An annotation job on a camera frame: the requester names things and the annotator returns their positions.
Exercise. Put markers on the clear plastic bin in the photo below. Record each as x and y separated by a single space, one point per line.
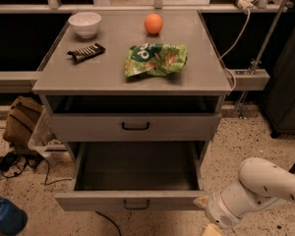
44 141

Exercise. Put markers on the metal stand pole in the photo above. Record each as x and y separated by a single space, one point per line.
250 72

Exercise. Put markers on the blue water jug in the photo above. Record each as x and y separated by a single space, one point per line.
12 219

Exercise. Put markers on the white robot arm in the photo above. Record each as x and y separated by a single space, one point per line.
260 184

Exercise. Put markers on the dark cabinet at right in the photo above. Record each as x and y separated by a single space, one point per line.
278 98

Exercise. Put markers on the grey drawer cabinet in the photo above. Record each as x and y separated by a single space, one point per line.
99 86

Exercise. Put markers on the white ceramic bowl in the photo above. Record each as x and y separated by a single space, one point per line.
85 24

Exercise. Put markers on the brown backpack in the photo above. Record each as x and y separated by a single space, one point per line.
21 121

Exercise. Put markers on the orange fruit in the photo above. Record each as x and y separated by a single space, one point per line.
153 23

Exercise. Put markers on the grey drawer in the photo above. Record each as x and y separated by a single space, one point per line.
135 127
119 176

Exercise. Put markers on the grey top drawer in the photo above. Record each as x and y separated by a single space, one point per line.
135 127

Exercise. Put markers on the green chip bag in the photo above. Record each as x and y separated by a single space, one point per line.
155 59

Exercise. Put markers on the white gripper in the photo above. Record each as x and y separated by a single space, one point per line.
218 212

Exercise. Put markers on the dark chocolate bar wrapper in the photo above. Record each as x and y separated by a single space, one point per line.
86 53

